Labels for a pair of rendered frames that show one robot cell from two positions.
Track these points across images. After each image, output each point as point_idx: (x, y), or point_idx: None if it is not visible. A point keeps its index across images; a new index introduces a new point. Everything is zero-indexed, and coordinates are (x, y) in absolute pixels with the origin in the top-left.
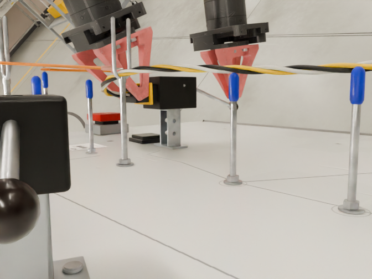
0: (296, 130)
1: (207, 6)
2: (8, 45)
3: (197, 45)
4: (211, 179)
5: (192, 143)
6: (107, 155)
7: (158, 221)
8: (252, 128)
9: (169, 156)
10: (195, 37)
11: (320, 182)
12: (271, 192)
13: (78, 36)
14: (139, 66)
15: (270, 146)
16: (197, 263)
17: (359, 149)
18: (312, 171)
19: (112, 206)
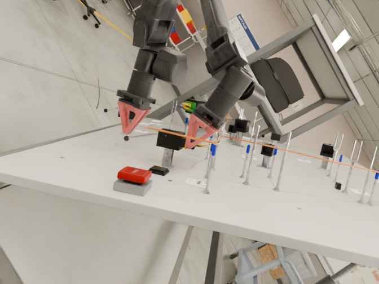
0: (62, 143)
1: (151, 86)
2: (255, 136)
3: (144, 106)
4: (207, 160)
5: (150, 163)
6: (203, 174)
7: (238, 163)
8: (54, 151)
9: (188, 165)
10: (145, 102)
11: (191, 152)
12: (208, 156)
13: (224, 123)
14: (197, 130)
15: (141, 152)
16: (244, 161)
17: (130, 143)
18: (180, 152)
19: (241, 167)
